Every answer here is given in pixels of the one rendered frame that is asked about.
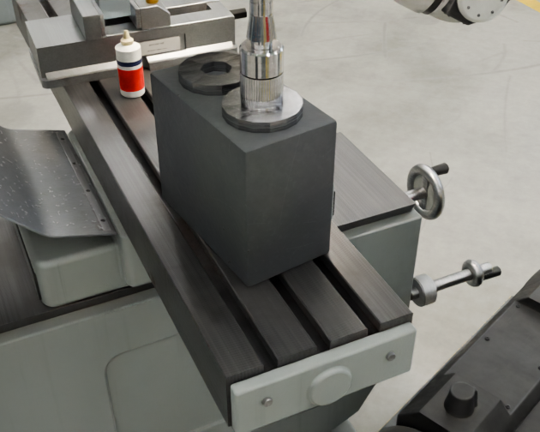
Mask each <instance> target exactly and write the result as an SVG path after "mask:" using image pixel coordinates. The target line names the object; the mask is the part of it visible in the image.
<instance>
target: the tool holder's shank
mask: <svg viewBox="0 0 540 432"><path fill-rule="evenodd" d="M246 38H247V39H248V40H250V45H251V46H252V47H253V48H255V49H257V50H266V49H268V48H270V47H271V46H272V45H273V40H275V39H276V38H277V34H276V28H275V23H274V17H273V0H249V22H248V28H247V35H246Z"/></svg>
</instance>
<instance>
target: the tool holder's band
mask: <svg viewBox="0 0 540 432"><path fill-rule="evenodd" d="M239 56H240V58H242V59H243V60H245V61H247V62H250V63H273V62H276V61H278V60H280V59H281V58H282V57H283V56H284V45H283V44H282V43H281V42H280V41H278V40H277V39H275V40H273V45H272V46H271V47H270V48H268V49H266V50H257V49H255V48H253V47H252V46H251V45H250V40H248V39H246V40H244V42H242V43H241V44H240V46H239Z"/></svg>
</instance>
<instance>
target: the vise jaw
mask: <svg viewBox="0 0 540 432"><path fill-rule="evenodd" d="M129 3H130V11H131V15H129V18H130V19H131V20H132V22H133V23H134V24H135V26H136V28H140V29H141V30H146V29H151V28H156V27H167V26H170V25H171V16H170V12H169V11H168V10H167V9H166V7H165V6H164V5H163V4H162V2H160V0H159V1H158V2H157V3H146V0H129Z"/></svg>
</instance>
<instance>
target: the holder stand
mask: <svg viewBox="0 0 540 432"><path fill-rule="evenodd" d="M150 77H151V86H152V95H153V111H154V120H155V128H156V137H157V146H158V155H159V171H160V180H161V188H162V197H163V198H164V199H165V200H166V201H167V202H168V203H169V204H170V206H171V207H172V208H173V209H174V210H175V211H176V212H177V213H178V214H179V215H180V216H181V217H182V218H183V219H184V220H185V221H186V222H187V223H188V225H189V226H190V227H191V228H192V229H193V230H194V231H195V232H196V233H197V234H198V235H199V236H200V237H201V238H202V239H203V240H204V241H205V242H206V244H207V245H208V246H209V247H210V248H211V249H212V250H213V251H214V252H215V253H216V254H217V255H218V256H219V257H220V258H221V259H222V260H223V262H224V263H225V264H226V265H227V266H228V267H229V268H230V269H231V270H232V271H233V272H234V273H235V274H236V275H237V276H238V277H239V278H240V279H241V280H242V282H244V284H246V286H252V285H256V284H258V283H260V282H262V281H264V280H266V279H270V278H272V277H273V276H275V275H278V274H280V273H283V272H285V271H287V270H290V269H292V268H294V267H297V266H299V265H301V264H304V263H305V262H307V261H311V260H313V259H314V258H317V257H319V256H321V255H324V254H326V253H328V252H329V249H330V234H331V218H332V204H333V175H334V160H335V145H336V130H337V122H336V120H335V119H333V118H332V117H330V116H328V114H326V113H325V112H324V111H322V110H320V109H319V108H317V107H316V106H314V105H312V104H311V103H310V102H308V100H306V99H304V98H303V97H301V96H300V95H299V94H298V93H297V92H296V91H294V90H291V89H290V88H288V87H287V86H286V85H284V102H283V104H282V106H280V108H278V109H276V110H274V111H267V112H257V111H250V110H248V109H246V108H244V107H243V106H242V105H241V98H240V64H239V53H237V52H236V51H234V50H231V51H225V52H207V53H202V54H197V55H195V56H192V57H189V58H187V59H185V60H184V61H183V62H182V63H181V64H178V65H176V66H172V67H169V68H166V69H161V70H157V71H154V72H152V73H151V74H150Z"/></svg>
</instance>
